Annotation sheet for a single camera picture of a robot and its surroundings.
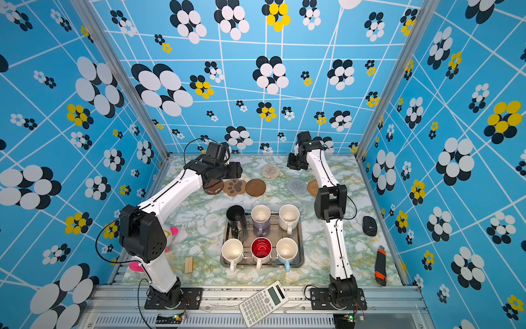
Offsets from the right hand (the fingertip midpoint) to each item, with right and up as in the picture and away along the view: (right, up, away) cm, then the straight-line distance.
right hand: (292, 165), depth 104 cm
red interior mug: (-16, -36, -20) cm, 44 cm away
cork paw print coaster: (-30, -12, +1) cm, 32 cm away
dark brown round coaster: (-33, -9, -29) cm, 45 cm away
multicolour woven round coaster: (-11, -3, +7) cm, 14 cm away
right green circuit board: (+18, -55, -33) cm, 67 cm away
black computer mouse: (+32, -27, -15) cm, 45 cm away
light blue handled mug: (-5, -36, -21) cm, 42 cm away
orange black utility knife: (+31, -43, -26) cm, 59 cm away
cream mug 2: (-28, -36, -22) cm, 51 cm away
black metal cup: (-27, -24, -14) cm, 38 cm away
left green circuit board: (-45, -55, -34) cm, 79 cm away
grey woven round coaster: (+2, -11, +1) cm, 11 cm away
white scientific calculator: (-15, -51, -32) cm, 62 cm away
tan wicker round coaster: (+11, -12, +1) cm, 16 cm away
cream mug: (-3, -24, -11) cm, 26 cm away
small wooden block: (-44, -41, -24) cm, 65 cm away
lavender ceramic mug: (-16, -24, -11) cm, 31 cm away
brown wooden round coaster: (-19, -12, +1) cm, 22 cm away
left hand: (-25, -2, -16) cm, 30 cm away
